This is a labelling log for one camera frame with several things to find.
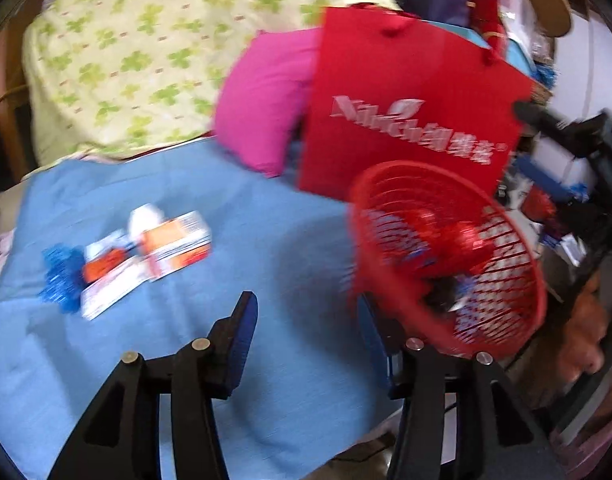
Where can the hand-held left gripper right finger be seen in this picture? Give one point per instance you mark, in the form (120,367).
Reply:
(375,345)

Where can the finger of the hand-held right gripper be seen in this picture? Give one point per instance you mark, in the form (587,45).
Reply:
(546,120)

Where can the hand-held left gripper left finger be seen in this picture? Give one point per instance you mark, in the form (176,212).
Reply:
(240,340)

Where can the red plastic basket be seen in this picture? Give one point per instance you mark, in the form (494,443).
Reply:
(511,260)

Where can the person's right hand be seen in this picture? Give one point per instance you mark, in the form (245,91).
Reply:
(583,330)

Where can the blue box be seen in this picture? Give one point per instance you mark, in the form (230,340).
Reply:
(546,177)

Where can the dark wrapper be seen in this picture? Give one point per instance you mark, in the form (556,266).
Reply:
(443,295)

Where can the orange and white medicine box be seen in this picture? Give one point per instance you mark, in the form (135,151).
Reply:
(178,240)

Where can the blue blanket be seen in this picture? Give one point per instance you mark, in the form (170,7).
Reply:
(235,220)

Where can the red shiny wrapper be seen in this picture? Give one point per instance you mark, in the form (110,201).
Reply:
(458,242)

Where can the flat white medicine box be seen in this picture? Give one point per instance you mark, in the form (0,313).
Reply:
(110,292)

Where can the red paper bag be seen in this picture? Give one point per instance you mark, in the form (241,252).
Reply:
(411,70)

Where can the small orange medicine box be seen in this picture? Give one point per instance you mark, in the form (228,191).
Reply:
(105,257)

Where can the crumpled blue plastic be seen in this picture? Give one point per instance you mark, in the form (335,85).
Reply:
(63,277)

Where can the pink pillow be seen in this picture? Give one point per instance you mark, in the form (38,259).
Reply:
(261,105)

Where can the clover print quilt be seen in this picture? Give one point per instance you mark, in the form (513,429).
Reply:
(135,50)

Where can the wooden bed frame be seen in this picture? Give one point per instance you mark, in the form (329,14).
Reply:
(8,125)

